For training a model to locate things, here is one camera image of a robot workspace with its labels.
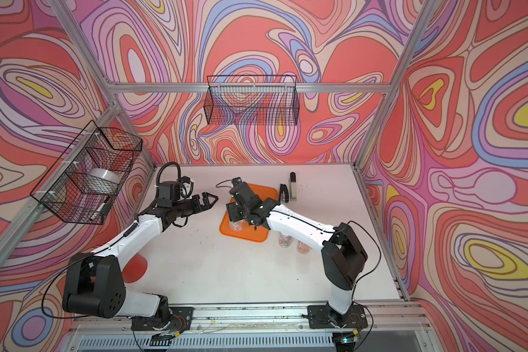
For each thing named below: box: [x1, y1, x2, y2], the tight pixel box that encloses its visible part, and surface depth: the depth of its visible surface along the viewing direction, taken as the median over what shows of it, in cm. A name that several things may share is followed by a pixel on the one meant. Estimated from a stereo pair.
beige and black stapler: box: [290, 171, 297, 202], surface depth 109 cm
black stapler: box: [278, 183, 289, 204], surface depth 109 cm
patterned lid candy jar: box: [296, 240, 312, 255], surface depth 90 cm
